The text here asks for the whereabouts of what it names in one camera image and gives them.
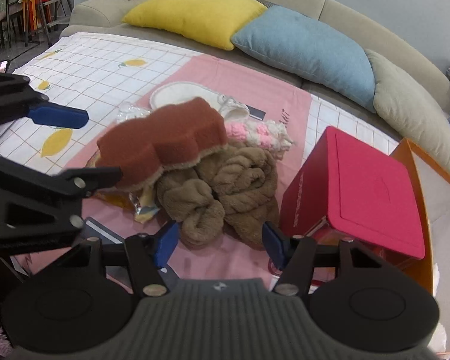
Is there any brown twisted towel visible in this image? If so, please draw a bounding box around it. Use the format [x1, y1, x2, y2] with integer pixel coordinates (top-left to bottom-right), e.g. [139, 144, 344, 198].
[157, 141, 279, 249]

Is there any smartphone on stand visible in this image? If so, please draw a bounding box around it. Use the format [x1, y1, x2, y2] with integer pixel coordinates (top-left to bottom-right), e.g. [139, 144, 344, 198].
[0, 59, 11, 73]

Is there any black folding ladder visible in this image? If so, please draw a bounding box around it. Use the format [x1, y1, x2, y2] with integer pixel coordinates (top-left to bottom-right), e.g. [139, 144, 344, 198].
[22, 0, 72, 47]

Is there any pink white lemon tablecloth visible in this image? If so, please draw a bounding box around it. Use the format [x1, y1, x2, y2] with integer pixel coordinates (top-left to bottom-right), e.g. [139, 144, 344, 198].
[0, 31, 401, 293]

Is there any red lid clear box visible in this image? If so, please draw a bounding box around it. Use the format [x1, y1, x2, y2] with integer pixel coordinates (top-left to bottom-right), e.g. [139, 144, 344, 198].
[280, 127, 426, 268]

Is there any white cotton pads bag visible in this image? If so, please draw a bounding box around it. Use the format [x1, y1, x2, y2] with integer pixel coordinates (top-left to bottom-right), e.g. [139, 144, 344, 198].
[116, 102, 152, 124]

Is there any light blue cushion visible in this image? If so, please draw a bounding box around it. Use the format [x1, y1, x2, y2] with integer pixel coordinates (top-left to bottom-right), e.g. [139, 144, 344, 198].
[232, 5, 375, 112]

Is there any beige sofa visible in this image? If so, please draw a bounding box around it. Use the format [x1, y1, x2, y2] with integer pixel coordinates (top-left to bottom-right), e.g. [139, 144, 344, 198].
[59, 0, 450, 181]

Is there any white round fabric pad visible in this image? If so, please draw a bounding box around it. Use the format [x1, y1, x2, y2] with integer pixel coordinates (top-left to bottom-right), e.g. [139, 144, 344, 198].
[149, 81, 250, 122]

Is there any beige grey cushion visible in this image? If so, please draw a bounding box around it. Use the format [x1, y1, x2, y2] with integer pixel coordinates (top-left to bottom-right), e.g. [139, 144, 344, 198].
[365, 49, 450, 173]

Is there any yellow cushion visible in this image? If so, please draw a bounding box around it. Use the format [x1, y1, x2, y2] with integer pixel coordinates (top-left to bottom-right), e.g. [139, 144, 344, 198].
[122, 0, 267, 51]

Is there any yellow snack packet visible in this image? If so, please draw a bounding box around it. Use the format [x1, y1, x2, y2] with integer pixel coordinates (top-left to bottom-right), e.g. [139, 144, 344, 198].
[94, 186, 160, 224]

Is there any orange cardboard box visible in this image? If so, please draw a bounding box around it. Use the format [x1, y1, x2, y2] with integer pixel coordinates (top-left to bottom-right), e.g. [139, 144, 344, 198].
[391, 138, 450, 359]

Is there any brown flower sponge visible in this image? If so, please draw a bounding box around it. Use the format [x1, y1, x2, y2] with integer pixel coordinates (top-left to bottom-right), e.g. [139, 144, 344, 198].
[95, 97, 228, 191]

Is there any pink white knitted item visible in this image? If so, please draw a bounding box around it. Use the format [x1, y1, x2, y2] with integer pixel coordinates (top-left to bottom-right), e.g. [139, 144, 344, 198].
[225, 120, 293, 160]

